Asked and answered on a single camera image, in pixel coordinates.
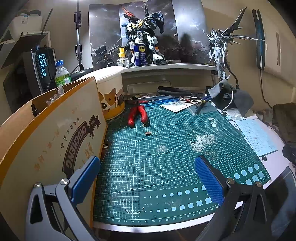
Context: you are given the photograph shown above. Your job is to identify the black computer case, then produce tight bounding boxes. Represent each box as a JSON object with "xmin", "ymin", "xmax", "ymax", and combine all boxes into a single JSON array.
[{"xmin": 3, "ymin": 47, "xmax": 57, "ymax": 107}]

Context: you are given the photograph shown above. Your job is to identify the light blue decal sheet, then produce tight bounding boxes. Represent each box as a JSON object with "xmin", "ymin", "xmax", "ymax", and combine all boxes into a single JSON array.
[{"xmin": 233, "ymin": 118, "xmax": 279, "ymax": 158}]

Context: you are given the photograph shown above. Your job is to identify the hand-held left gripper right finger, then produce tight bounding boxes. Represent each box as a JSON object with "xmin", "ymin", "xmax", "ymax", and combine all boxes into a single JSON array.
[{"xmin": 194, "ymin": 155, "xmax": 272, "ymax": 241}]

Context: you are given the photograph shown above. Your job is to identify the green cutting mat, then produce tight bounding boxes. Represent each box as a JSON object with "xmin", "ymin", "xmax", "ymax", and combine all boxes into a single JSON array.
[{"xmin": 92, "ymin": 102, "xmax": 271, "ymax": 223}]

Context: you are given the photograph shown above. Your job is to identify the white printer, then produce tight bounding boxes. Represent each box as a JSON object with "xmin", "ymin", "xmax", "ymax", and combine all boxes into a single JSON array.
[{"xmin": 11, "ymin": 9, "xmax": 43, "ymax": 35}]

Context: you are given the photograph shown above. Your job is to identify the green-label water bottle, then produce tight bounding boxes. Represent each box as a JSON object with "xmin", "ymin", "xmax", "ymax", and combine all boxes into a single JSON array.
[{"xmin": 55, "ymin": 60, "xmax": 72, "ymax": 88}]

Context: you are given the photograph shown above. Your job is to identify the dark cloth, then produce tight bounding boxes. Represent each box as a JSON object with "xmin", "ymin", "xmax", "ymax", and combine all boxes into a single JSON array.
[{"xmin": 272, "ymin": 104, "xmax": 296, "ymax": 144}]

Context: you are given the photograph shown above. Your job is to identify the grey cloth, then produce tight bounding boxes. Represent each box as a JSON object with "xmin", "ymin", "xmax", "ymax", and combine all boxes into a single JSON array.
[{"xmin": 207, "ymin": 79, "xmax": 255, "ymax": 116}]

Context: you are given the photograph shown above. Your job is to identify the yellow-cap glass bottle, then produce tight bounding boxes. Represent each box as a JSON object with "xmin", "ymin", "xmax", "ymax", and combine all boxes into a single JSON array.
[{"xmin": 117, "ymin": 47, "xmax": 129, "ymax": 67}]

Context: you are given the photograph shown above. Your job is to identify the stormy backdrop board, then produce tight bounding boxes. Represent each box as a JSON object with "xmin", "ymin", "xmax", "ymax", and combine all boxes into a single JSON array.
[{"xmin": 88, "ymin": 0, "xmax": 206, "ymax": 70}]

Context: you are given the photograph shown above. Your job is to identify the black cable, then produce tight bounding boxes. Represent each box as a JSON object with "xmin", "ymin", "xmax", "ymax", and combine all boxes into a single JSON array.
[{"xmin": 260, "ymin": 68, "xmax": 273, "ymax": 109}]

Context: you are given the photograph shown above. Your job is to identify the white dog-print bucket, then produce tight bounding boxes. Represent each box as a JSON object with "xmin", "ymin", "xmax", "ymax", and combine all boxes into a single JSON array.
[{"xmin": 76, "ymin": 65, "xmax": 126, "ymax": 121}]

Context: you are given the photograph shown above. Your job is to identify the black lamp stand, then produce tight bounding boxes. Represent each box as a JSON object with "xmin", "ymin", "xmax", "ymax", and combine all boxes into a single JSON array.
[{"xmin": 69, "ymin": 0, "xmax": 93, "ymax": 81}]

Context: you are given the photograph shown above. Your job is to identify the robot model figure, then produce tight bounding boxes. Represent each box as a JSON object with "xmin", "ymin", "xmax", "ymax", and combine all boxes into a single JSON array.
[{"xmin": 119, "ymin": 6, "xmax": 166, "ymax": 65}]

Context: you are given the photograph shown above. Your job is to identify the silver winged model figure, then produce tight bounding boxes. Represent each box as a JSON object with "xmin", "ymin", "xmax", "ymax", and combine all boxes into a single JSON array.
[{"xmin": 206, "ymin": 6, "xmax": 265, "ymax": 80}]

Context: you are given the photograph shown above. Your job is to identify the white wall unit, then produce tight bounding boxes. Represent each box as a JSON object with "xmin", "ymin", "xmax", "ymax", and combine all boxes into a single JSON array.
[{"xmin": 252, "ymin": 9, "xmax": 284, "ymax": 72}]

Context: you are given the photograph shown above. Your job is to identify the white desk shelf riser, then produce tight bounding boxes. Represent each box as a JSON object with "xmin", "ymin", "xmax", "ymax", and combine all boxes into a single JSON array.
[{"xmin": 121, "ymin": 62, "xmax": 219, "ymax": 98}]

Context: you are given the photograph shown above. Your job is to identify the blue spray can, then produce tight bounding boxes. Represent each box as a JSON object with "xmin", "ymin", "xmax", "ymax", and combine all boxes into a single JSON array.
[{"xmin": 133, "ymin": 42, "xmax": 148, "ymax": 66}]

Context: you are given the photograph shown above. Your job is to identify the printed cardboard box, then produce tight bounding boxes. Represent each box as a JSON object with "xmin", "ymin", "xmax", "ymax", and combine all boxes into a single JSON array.
[{"xmin": 0, "ymin": 76, "xmax": 109, "ymax": 241}]

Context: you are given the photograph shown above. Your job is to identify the red-handled pliers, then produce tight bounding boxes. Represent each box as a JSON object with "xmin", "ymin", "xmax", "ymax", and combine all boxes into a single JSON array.
[{"xmin": 128, "ymin": 105, "xmax": 150, "ymax": 128}]

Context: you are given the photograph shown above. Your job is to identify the white paper sheet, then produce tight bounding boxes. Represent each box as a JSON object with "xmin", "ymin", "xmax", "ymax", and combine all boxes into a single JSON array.
[{"xmin": 159, "ymin": 98, "xmax": 195, "ymax": 113}]

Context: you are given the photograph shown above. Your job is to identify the white shelf rack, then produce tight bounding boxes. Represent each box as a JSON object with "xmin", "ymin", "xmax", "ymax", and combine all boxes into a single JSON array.
[{"xmin": 0, "ymin": 30, "xmax": 52, "ymax": 70}]

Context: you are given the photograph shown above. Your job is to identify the white desktop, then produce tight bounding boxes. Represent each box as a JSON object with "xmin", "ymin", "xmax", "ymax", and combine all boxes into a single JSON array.
[{"xmin": 92, "ymin": 100, "xmax": 296, "ymax": 241}]

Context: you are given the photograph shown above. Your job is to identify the black-handled pliers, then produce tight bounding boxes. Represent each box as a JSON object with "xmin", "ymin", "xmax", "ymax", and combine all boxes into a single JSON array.
[{"xmin": 158, "ymin": 86, "xmax": 204, "ymax": 98}]

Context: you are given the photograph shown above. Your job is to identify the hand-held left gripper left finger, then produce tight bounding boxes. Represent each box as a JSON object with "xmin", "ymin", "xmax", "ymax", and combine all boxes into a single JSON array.
[{"xmin": 25, "ymin": 156, "xmax": 101, "ymax": 241}]

